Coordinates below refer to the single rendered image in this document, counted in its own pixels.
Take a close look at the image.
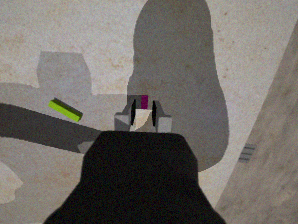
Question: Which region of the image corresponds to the lime green rod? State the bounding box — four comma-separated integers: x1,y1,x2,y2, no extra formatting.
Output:
48,99,83,122

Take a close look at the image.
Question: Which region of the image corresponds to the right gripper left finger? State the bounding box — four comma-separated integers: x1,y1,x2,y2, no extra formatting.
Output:
114,99,136,131

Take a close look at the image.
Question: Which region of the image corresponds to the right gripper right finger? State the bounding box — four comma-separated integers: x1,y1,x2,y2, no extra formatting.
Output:
152,100,172,133

